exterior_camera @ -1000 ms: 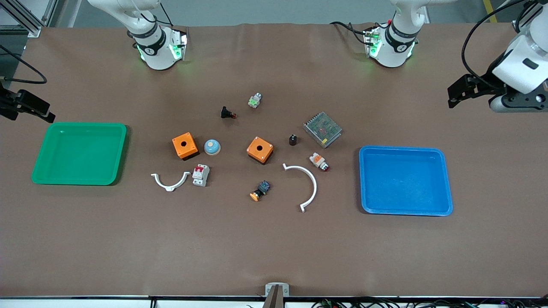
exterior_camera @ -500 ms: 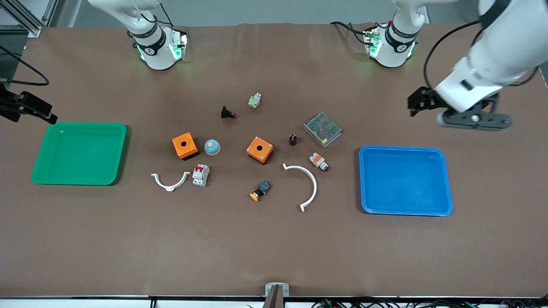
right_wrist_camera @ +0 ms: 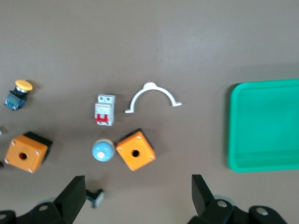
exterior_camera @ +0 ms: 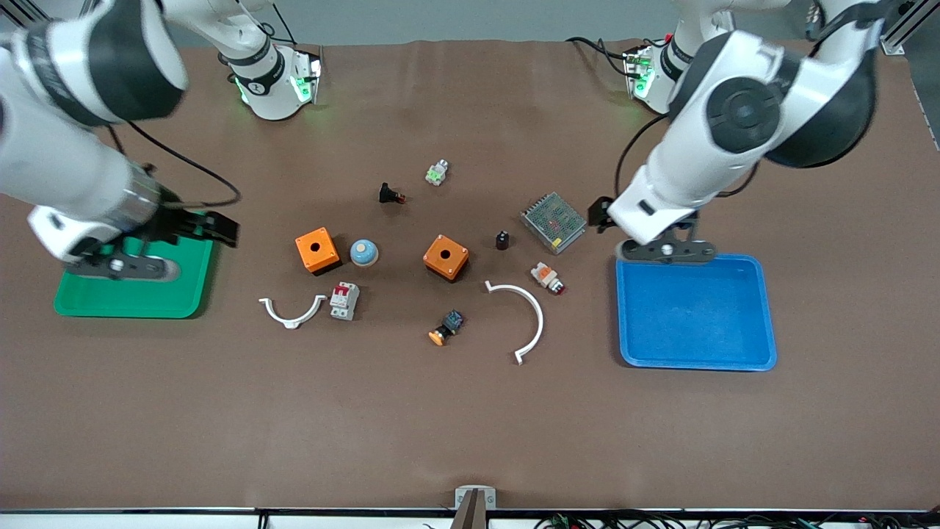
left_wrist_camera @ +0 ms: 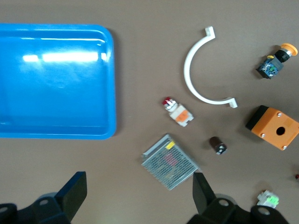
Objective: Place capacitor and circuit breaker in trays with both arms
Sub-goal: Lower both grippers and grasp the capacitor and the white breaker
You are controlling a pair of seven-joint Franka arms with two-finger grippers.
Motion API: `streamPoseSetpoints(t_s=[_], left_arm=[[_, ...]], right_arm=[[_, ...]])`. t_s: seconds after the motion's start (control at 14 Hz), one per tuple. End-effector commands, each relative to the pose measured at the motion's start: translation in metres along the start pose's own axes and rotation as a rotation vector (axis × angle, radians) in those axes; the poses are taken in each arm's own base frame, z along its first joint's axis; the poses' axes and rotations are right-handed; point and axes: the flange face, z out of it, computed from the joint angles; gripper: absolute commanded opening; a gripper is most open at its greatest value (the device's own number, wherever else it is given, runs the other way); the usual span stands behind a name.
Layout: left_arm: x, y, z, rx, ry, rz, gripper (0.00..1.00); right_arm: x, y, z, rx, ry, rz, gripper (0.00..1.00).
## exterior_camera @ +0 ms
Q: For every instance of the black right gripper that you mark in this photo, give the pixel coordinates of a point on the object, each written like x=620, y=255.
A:
x=174, y=223

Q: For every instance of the black cylindrical capacitor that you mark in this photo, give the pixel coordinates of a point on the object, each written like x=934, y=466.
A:
x=502, y=240

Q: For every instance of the white red circuit breaker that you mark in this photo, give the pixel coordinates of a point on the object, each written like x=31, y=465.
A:
x=344, y=301

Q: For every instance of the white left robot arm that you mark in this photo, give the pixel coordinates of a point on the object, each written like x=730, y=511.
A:
x=734, y=110

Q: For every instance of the metal mesh power supply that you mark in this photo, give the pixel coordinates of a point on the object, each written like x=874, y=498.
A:
x=554, y=222

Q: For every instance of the red lamp orange white body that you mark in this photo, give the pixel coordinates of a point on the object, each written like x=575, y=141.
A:
x=546, y=277

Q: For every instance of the green plastic tray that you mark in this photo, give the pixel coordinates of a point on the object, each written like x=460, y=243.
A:
x=132, y=297

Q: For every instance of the orange button box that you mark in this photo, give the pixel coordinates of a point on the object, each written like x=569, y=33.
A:
x=317, y=251
x=445, y=258

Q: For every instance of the blue plastic tray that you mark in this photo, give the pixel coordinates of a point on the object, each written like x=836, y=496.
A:
x=694, y=316

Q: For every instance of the blue dome button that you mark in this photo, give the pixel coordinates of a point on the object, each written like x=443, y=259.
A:
x=363, y=253

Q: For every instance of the black red indicator button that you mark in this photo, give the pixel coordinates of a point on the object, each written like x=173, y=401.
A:
x=389, y=194

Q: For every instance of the brown table cover mat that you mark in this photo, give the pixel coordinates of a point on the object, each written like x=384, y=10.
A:
x=470, y=419

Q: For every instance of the large white curved bracket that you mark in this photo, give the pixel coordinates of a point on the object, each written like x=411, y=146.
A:
x=538, y=312

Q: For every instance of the small white curved bracket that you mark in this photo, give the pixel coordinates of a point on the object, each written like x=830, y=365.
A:
x=292, y=321

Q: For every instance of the white green switch block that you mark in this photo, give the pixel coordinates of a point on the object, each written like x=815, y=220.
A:
x=437, y=173

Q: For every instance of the orange cap pushbutton switch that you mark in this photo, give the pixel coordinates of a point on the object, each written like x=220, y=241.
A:
x=445, y=328

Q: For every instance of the aluminium frame profile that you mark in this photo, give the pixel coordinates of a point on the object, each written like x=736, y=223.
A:
x=18, y=7
x=907, y=26

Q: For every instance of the white table front rail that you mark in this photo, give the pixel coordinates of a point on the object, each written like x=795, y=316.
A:
x=132, y=520

